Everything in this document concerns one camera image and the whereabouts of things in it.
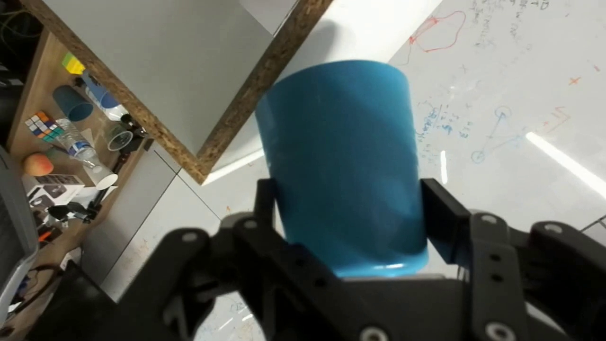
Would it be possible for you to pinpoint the blue plastic cup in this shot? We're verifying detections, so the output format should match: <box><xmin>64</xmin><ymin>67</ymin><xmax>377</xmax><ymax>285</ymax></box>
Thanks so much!
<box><xmin>254</xmin><ymin>59</ymin><xmax>432</xmax><ymax>281</ymax></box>

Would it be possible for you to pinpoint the blue and white bottle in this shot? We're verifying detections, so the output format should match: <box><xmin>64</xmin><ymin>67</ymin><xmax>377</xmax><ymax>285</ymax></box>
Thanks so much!
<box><xmin>81</xmin><ymin>75</ymin><xmax>131</xmax><ymax>124</ymax></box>

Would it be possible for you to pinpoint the whiteboard with marker scribbles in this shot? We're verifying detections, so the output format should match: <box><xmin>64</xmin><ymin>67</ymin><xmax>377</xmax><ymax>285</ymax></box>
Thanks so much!
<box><xmin>201</xmin><ymin>0</ymin><xmax>606</xmax><ymax>254</ymax></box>

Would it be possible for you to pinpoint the teal plastic cup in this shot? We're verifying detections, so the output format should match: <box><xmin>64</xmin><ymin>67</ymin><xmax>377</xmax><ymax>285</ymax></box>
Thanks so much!
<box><xmin>51</xmin><ymin>84</ymin><xmax>95</xmax><ymax>124</ymax></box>

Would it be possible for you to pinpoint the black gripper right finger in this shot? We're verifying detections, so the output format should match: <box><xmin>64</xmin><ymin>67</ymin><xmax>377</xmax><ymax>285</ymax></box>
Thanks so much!
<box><xmin>420</xmin><ymin>179</ymin><xmax>606</xmax><ymax>341</ymax></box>

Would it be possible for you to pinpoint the Rubik's cube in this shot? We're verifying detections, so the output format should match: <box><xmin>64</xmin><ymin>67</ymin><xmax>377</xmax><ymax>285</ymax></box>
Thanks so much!
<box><xmin>25</xmin><ymin>111</ymin><xmax>62</xmax><ymax>147</ymax></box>

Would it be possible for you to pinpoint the yellow block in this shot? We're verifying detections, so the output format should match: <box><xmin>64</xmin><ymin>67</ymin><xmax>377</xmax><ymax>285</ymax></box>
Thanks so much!
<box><xmin>61</xmin><ymin>52</ymin><xmax>87</xmax><ymax>78</ymax></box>

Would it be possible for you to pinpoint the clear drinking glass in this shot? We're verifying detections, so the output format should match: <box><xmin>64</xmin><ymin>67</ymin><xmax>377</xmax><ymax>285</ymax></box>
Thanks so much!
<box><xmin>104</xmin><ymin>129</ymin><xmax>136</xmax><ymax>154</ymax></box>

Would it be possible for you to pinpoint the grey device housing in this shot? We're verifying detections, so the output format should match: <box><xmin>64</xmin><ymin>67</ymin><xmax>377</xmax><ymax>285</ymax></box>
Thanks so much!
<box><xmin>0</xmin><ymin>148</ymin><xmax>40</xmax><ymax>306</ymax></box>

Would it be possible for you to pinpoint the white shelf with chipboard edges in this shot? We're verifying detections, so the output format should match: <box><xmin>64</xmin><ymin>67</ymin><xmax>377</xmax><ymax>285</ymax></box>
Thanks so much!
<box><xmin>17</xmin><ymin>0</ymin><xmax>335</xmax><ymax>304</ymax></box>

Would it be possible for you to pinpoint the orange peach fruit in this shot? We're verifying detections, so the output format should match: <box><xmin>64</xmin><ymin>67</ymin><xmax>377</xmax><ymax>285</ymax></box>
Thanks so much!
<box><xmin>23</xmin><ymin>152</ymin><xmax>57</xmax><ymax>181</ymax></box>

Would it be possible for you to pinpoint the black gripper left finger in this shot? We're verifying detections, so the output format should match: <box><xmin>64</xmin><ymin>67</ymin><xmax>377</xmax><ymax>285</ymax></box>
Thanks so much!
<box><xmin>150</xmin><ymin>179</ymin><xmax>381</xmax><ymax>341</ymax></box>

